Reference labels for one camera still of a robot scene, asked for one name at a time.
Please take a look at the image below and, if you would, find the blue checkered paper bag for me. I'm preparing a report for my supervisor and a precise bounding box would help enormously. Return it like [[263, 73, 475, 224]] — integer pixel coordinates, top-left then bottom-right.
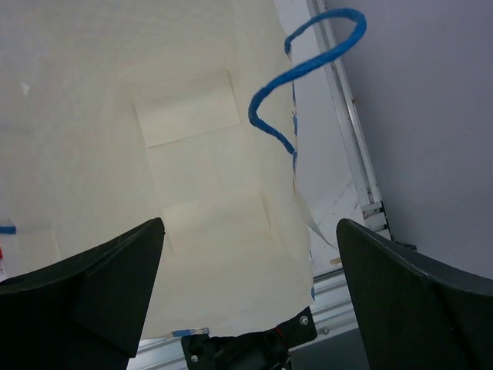
[[1, 1, 359, 339]]

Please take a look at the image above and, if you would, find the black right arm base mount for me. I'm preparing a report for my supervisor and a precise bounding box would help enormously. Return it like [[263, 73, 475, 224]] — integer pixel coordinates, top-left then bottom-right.
[[181, 307, 317, 370]]

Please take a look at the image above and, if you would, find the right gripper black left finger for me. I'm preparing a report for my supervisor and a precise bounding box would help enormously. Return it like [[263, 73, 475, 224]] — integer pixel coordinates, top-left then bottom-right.
[[1, 218, 165, 369]]

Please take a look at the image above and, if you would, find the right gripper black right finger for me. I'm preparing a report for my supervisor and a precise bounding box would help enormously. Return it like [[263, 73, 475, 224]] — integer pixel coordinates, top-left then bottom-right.
[[337, 219, 492, 369]]

